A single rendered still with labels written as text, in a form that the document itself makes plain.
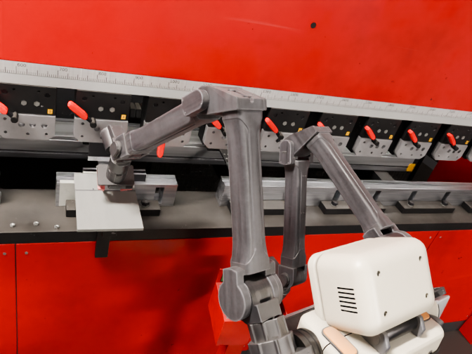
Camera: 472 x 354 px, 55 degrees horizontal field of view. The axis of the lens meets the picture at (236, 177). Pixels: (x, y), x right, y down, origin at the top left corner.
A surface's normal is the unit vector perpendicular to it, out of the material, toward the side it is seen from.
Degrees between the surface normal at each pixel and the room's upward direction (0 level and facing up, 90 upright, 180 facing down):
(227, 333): 90
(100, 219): 0
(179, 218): 0
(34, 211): 0
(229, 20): 90
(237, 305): 84
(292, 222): 79
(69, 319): 90
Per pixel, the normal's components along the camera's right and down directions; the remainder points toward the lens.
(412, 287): 0.55, -0.11
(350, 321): -0.82, 0.11
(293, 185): -0.67, 0.06
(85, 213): 0.25, -0.81
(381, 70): 0.30, 0.59
